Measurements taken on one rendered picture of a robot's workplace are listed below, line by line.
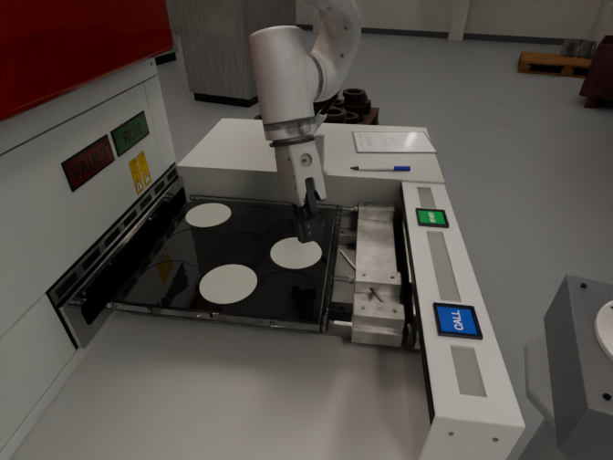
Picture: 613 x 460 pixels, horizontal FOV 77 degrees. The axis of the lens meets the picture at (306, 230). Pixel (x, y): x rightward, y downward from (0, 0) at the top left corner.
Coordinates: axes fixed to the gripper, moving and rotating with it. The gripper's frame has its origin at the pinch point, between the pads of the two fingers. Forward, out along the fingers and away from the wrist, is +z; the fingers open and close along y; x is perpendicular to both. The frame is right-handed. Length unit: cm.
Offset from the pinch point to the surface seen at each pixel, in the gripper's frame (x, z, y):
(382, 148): -33.9, -7.2, 27.1
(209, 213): 12.8, -1.0, 27.0
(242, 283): 12.5, 7.3, 2.7
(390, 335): -6.2, 16.0, -14.1
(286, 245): 1.2, 5.2, 9.8
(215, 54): -69, -92, 398
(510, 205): -195, 64, 128
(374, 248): -15.8, 9.4, 5.0
